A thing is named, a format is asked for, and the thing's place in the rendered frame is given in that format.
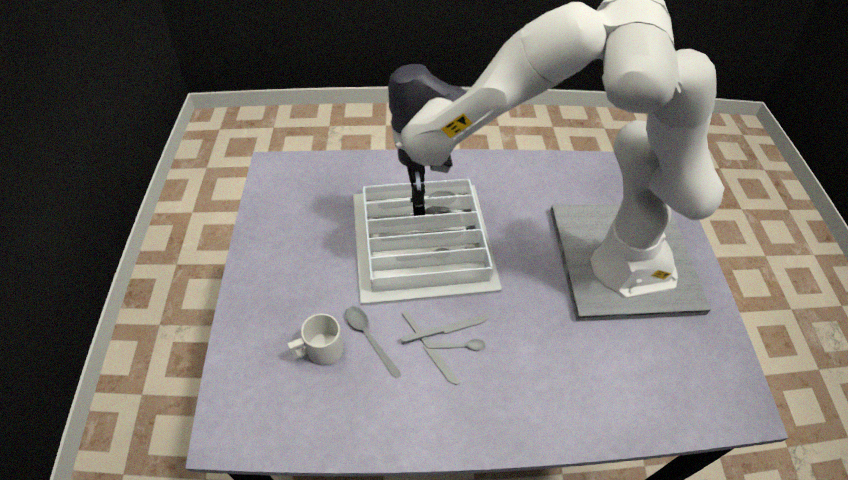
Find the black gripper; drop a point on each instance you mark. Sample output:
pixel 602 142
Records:
pixel 416 173

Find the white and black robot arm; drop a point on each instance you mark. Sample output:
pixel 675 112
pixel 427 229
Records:
pixel 641 73

